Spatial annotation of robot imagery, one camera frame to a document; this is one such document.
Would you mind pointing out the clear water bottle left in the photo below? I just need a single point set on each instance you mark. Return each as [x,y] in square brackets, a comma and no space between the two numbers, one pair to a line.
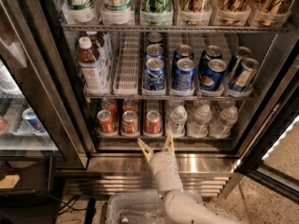
[177,120]

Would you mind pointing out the blue pepsi can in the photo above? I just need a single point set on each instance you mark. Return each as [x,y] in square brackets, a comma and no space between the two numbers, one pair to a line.
[182,51]
[209,53]

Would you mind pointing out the blue can rear left column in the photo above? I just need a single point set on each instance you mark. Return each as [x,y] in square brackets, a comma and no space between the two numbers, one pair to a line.
[154,38]

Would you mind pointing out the clear water bottle right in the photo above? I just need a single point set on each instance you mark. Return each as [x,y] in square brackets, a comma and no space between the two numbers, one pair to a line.
[222,125]

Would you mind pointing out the red coke can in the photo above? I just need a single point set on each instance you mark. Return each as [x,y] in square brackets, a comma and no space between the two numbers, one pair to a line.
[110,104]
[153,122]
[130,105]
[129,122]
[106,121]

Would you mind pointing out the brown tea bottle back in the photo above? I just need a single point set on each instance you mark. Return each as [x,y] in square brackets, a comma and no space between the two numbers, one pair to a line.
[102,42]

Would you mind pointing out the brown tea bottle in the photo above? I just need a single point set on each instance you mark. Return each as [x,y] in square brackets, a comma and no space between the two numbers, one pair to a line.
[102,42]
[89,61]

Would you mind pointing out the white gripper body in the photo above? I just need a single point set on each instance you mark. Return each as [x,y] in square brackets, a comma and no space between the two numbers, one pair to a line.
[162,162]

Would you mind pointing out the fridge door right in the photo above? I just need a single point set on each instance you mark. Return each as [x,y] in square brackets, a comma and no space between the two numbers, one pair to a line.
[282,122]

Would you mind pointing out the blue can middle left column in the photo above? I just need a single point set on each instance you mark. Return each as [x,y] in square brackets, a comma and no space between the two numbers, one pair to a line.
[154,51]

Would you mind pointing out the gold can top right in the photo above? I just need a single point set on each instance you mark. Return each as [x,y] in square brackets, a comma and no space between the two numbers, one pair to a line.
[273,12]

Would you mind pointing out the clear water bottle middle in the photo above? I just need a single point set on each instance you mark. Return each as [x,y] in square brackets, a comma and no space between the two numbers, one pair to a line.
[197,127]

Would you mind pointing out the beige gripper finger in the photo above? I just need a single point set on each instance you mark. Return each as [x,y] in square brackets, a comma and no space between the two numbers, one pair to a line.
[147,151]
[169,143]

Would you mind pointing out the red bull can back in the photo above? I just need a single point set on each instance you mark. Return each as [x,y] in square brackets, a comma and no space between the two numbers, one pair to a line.
[240,53]

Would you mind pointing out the red bull can front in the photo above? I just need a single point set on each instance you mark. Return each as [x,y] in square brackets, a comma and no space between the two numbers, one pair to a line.
[244,74]

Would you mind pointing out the clear plastic bin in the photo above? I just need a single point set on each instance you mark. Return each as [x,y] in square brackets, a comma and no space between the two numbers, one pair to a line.
[147,207]

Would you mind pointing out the glass fridge door left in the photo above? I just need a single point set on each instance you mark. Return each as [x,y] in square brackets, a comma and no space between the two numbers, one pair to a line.
[38,72]

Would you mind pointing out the can behind left glass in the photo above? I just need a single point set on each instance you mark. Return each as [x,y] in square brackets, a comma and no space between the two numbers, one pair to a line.
[31,118]

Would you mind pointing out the red bull can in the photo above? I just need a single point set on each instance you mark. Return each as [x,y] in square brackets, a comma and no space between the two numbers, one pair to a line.
[240,53]
[244,74]

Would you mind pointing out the blue pepsi can column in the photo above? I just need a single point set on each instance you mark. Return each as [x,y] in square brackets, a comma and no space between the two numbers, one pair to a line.
[213,75]
[183,75]

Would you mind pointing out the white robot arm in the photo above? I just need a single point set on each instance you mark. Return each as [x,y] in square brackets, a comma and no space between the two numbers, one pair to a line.
[179,206]

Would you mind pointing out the clear water bottle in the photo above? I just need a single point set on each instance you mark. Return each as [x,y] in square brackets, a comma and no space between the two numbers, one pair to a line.
[222,125]
[177,120]
[197,127]

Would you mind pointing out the brown tea bottle front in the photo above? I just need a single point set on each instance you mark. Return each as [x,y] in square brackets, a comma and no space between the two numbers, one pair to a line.
[89,61]

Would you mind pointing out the blue can front left column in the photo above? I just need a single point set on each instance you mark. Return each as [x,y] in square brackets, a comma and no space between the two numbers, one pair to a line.
[154,74]

